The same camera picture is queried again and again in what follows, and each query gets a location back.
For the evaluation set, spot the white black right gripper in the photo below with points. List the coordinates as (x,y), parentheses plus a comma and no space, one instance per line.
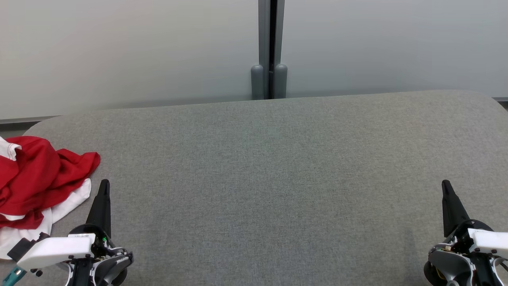
(486,240)

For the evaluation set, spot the red white basketball jersey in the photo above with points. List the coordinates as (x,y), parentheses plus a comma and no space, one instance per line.
(39,178)

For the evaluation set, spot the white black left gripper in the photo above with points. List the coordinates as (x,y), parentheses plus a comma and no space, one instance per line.
(59,249)

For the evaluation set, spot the grey double partition post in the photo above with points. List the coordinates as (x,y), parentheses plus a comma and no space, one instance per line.
(270,47)

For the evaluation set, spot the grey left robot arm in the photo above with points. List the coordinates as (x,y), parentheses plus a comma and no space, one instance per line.
(111,268)

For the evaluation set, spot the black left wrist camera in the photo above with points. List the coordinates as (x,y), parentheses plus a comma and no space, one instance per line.
(20,248)

